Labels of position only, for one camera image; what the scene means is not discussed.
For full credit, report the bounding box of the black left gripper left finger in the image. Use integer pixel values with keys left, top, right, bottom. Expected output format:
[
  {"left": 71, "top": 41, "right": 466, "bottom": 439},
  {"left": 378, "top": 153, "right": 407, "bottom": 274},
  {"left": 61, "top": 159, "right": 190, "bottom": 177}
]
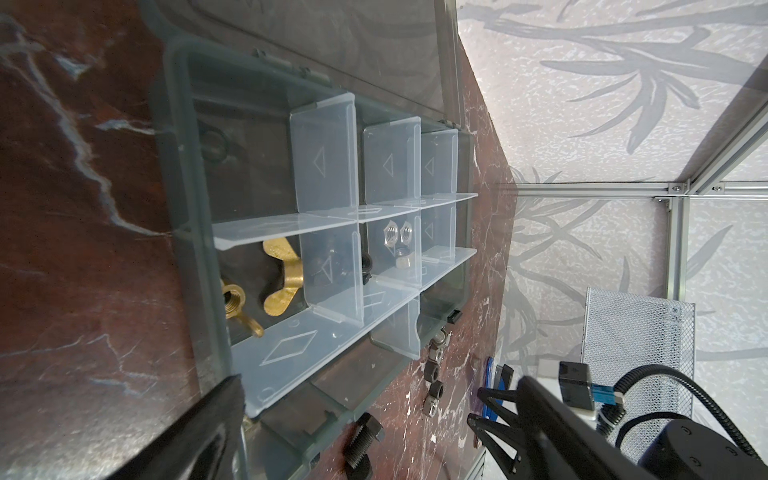
[{"left": 110, "top": 375, "right": 245, "bottom": 479}]

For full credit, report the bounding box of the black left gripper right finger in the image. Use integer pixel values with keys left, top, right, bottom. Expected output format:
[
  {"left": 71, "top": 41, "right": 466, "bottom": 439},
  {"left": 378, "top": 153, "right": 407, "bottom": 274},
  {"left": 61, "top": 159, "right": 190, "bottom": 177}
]
[{"left": 516, "top": 377, "right": 653, "bottom": 479}]

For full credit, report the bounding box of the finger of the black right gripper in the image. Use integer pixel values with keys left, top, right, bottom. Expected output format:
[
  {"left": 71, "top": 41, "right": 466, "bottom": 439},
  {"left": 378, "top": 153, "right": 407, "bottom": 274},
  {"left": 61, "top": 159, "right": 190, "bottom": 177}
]
[
  {"left": 467, "top": 413, "right": 528, "bottom": 479},
  {"left": 477, "top": 387, "right": 518, "bottom": 420}
]

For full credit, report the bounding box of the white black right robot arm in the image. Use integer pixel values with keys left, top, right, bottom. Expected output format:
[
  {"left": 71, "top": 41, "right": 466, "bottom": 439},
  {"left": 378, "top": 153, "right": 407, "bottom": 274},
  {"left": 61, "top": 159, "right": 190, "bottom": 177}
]
[{"left": 467, "top": 361, "right": 767, "bottom": 479}]

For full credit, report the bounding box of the blue stapler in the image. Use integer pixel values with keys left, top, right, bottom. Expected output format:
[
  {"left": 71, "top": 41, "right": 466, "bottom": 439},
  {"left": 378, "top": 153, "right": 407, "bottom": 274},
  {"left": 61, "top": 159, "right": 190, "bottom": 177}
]
[{"left": 482, "top": 357, "right": 514, "bottom": 421}]

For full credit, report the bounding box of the black hex nut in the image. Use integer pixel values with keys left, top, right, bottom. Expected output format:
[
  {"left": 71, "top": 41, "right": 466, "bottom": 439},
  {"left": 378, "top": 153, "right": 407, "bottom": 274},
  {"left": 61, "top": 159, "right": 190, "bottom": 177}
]
[{"left": 424, "top": 360, "right": 444, "bottom": 399}]

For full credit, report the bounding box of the black hex bolt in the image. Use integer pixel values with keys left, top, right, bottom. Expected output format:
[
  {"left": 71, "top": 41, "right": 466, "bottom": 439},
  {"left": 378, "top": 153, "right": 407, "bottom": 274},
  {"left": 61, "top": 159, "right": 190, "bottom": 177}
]
[{"left": 343, "top": 412, "right": 385, "bottom": 471}]

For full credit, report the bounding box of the gold wing nut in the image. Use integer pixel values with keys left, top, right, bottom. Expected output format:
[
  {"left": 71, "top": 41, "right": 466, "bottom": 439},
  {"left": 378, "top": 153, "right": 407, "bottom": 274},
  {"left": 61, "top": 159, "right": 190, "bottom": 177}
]
[
  {"left": 263, "top": 237, "right": 304, "bottom": 317},
  {"left": 220, "top": 280, "right": 265, "bottom": 338}
]

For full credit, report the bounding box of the silver nut in box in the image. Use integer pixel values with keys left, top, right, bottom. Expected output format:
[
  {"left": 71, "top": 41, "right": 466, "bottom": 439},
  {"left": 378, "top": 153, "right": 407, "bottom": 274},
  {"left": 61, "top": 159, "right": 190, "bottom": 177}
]
[{"left": 383, "top": 220, "right": 414, "bottom": 249}]

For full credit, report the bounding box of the grey compartment organizer box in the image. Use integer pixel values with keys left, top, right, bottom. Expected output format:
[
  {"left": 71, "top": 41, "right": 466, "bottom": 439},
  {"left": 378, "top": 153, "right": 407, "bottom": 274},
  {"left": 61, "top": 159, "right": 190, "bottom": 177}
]
[{"left": 139, "top": 1, "right": 475, "bottom": 479}]

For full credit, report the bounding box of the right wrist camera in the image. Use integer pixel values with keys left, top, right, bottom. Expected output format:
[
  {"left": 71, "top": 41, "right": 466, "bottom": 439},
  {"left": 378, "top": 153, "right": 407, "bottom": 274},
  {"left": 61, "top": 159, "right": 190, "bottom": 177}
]
[{"left": 536, "top": 359, "right": 624, "bottom": 424}]

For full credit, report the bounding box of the white wire mesh basket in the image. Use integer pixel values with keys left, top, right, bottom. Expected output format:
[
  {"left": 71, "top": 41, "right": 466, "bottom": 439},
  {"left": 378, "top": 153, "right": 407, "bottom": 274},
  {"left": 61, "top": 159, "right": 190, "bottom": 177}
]
[{"left": 582, "top": 288, "right": 696, "bottom": 444}]

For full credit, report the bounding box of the aluminium horizontal frame bar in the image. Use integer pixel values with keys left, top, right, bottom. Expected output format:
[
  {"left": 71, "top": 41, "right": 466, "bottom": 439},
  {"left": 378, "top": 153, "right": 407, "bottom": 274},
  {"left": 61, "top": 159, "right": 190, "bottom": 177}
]
[{"left": 515, "top": 182, "right": 689, "bottom": 200}]

